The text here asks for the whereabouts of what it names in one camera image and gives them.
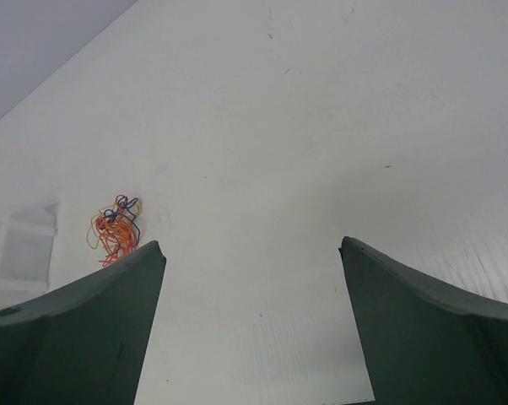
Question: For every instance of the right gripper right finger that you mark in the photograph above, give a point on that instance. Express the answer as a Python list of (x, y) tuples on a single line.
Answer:
[(424, 341)]

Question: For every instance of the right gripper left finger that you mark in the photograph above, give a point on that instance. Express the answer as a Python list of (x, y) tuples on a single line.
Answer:
[(83, 343)]

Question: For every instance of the white compartment tray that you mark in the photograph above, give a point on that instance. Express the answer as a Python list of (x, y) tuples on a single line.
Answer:
[(26, 241)]

